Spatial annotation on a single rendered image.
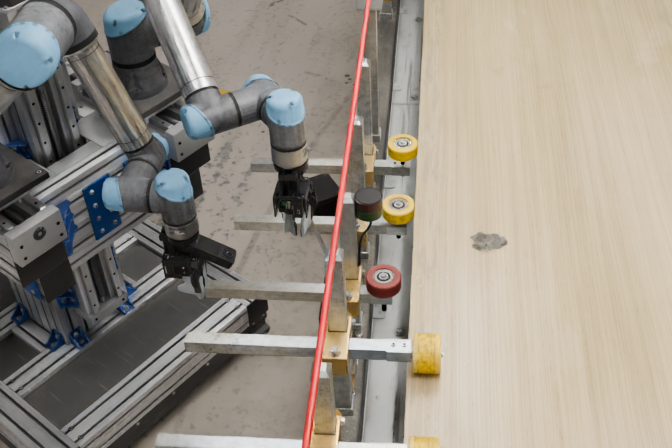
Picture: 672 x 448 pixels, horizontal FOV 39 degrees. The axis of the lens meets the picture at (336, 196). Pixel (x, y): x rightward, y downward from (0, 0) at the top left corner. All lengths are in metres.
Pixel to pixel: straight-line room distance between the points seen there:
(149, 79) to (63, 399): 1.01
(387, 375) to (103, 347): 1.07
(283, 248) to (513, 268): 1.53
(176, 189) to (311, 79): 2.51
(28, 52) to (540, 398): 1.18
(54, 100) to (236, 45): 2.35
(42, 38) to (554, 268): 1.19
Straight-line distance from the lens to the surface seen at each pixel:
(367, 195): 2.03
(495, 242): 2.21
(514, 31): 3.02
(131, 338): 3.05
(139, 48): 2.49
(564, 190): 2.40
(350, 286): 2.17
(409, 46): 3.47
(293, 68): 4.55
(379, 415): 2.24
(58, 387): 2.99
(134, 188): 2.05
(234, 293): 2.21
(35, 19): 1.90
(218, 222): 3.70
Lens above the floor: 2.41
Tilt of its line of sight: 40 degrees down
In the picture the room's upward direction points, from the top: 4 degrees counter-clockwise
